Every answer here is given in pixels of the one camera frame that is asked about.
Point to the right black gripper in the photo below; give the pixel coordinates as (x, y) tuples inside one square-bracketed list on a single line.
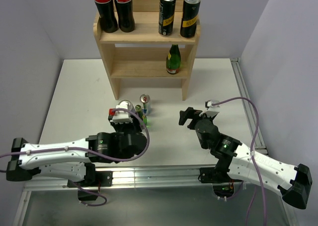
[(190, 112)]

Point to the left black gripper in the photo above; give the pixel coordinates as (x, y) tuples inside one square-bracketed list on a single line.
[(135, 125)]

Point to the green glass bottle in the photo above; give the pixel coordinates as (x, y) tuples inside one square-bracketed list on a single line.
[(143, 113)]

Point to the Red Bull can front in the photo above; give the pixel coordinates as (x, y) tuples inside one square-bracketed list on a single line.
[(126, 104)]

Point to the red bull can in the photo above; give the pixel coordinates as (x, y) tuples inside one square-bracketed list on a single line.
[(145, 103), (126, 104)]

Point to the green bottle yellow label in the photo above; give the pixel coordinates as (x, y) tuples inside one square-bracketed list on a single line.
[(173, 60)]

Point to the black can yellow label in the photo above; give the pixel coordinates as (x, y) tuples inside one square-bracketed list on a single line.
[(189, 18)]

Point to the black Schweppes can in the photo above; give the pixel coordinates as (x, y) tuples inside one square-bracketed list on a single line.
[(166, 16)]

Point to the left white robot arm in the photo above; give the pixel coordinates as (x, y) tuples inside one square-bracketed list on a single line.
[(75, 161)]

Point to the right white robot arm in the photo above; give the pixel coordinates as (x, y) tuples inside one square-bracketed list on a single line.
[(236, 162)]

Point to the Red Bull can near shelf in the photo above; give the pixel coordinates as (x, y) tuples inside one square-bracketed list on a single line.
[(145, 103)]

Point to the wooden two-tier shelf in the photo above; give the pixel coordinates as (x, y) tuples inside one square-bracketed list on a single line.
[(142, 53)]

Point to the right Coca-Cola bottle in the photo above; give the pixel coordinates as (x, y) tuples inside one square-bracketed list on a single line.
[(124, 10)]

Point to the coca-cola bottle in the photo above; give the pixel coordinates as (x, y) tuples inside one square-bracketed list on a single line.
[(124, 10), (108, 21)]

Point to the left Coca-Cola bottle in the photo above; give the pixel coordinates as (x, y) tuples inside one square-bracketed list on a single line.
[(108, 21)]

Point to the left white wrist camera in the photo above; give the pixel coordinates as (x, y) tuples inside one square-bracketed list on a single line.
[(119, 116)]

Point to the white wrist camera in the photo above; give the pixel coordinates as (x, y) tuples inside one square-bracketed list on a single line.
[(212, 108), (119, 116)]

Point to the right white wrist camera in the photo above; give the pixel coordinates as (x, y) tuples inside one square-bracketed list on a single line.
[(212, 108)]

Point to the aluminium front rail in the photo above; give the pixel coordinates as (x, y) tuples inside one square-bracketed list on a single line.
[(129, 177)]

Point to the aluminium side rail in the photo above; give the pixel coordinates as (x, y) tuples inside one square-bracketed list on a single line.
[(249, 111)]

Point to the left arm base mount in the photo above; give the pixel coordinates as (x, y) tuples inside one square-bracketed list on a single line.
[(101, 179)]

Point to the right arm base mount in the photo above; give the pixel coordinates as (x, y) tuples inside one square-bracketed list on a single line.
[(222, 184)]

